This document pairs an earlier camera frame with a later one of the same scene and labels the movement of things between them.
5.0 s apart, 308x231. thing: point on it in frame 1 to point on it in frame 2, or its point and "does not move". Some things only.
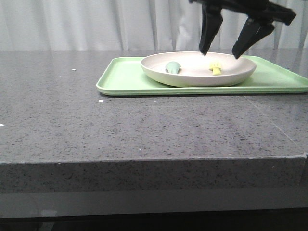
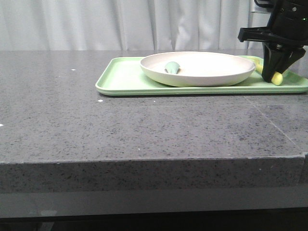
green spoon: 173,67 does not move
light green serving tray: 124,75 does not move
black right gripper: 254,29 to 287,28
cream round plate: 193,69 does not move
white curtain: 135,25 does not move
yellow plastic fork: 216,70 to 277,78
